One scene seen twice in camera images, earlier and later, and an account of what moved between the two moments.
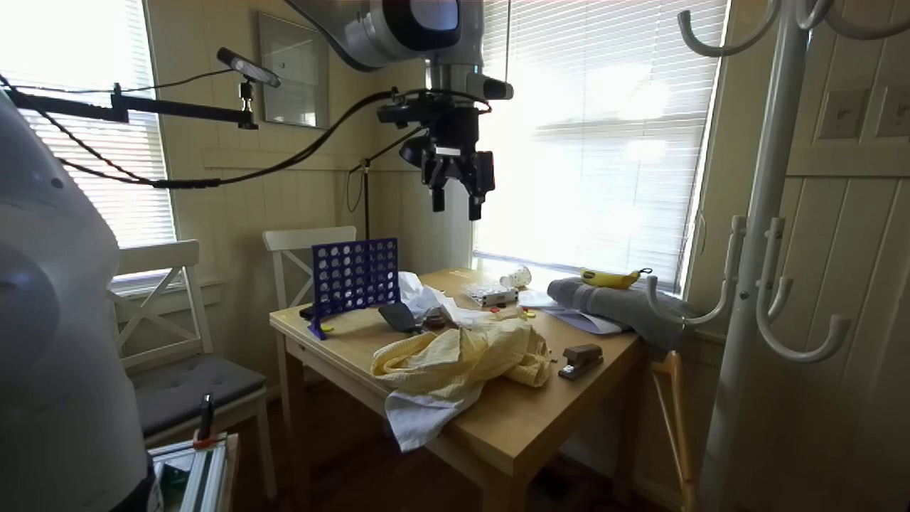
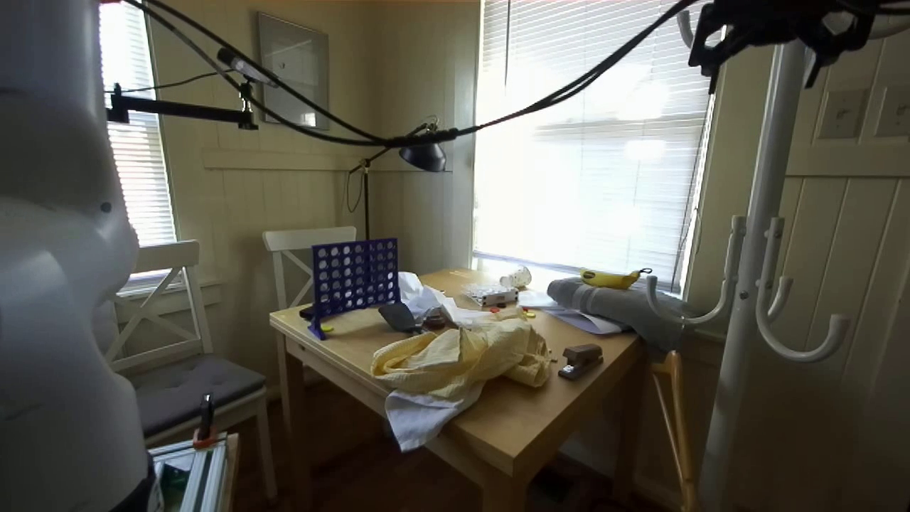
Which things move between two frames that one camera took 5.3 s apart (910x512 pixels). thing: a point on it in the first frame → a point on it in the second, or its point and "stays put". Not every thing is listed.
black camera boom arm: x=156 y=106 stays put
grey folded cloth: x=642 y=308 stays put
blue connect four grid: x=352 y=277 stays put
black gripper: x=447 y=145 → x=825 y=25
